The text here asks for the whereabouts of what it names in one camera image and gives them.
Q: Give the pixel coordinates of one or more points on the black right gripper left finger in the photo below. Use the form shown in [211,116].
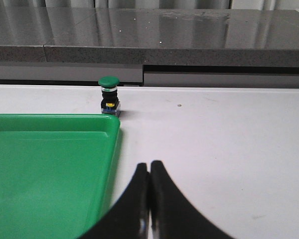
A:
[128,218]

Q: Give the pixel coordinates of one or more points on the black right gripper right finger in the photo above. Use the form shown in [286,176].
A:
[172,215]

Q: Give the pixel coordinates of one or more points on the green mushroom push button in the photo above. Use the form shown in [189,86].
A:
[110,103]

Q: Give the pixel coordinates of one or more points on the green plastic tray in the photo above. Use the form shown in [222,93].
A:
[56,173]

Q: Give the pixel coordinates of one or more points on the grey granite counter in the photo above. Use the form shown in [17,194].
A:
[150,47]

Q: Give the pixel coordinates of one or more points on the grey pleated curtain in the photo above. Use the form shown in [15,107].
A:
[160,4]

